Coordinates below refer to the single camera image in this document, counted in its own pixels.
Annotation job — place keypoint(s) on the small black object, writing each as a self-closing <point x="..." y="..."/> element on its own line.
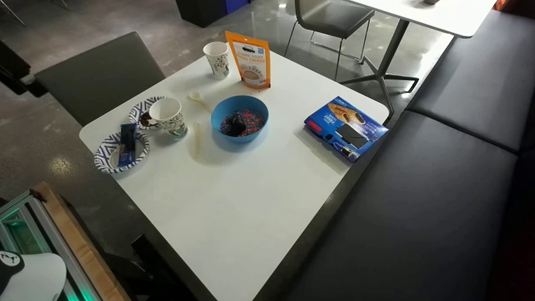
<point x="237" y="127"/>

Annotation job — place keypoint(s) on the blue plastic bowl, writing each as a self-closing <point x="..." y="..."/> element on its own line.
<point x="248" y="109"/>

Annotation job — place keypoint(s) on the patterned paper bowl with snacks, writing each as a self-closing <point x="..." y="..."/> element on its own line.
<point x="140" y="114"/>

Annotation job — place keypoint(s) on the blue cardboard box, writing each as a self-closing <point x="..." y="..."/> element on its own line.
<point x="347" y="129"/>

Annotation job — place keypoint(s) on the white plastic spoon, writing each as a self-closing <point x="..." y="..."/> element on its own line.
<point x="198" y="99"/>

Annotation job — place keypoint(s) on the orange snack pouch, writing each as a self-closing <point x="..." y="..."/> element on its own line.
<point x="253" y="59"/>

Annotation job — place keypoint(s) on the paper cup near plates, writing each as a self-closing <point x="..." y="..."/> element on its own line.
<point x="168" y="114"/>

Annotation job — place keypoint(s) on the paper cup near pouch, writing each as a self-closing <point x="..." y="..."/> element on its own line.
<point x="218" y="57"/>

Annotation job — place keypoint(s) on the dark blue candy wrapper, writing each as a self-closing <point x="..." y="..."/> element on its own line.
<point x="128" y="144"/>

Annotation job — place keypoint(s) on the grey chair far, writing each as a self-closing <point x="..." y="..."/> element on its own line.
<point x="332" y="17"/>

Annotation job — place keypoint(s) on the patterned paper plate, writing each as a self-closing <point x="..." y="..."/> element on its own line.
<point x="106" y="157"/>

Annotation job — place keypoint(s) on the dark bench seat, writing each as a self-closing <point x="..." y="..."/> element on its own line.
<point x="447" y="208"/>

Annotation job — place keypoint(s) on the grey chair near table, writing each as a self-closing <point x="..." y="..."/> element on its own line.
<point x="99" y="79"/>

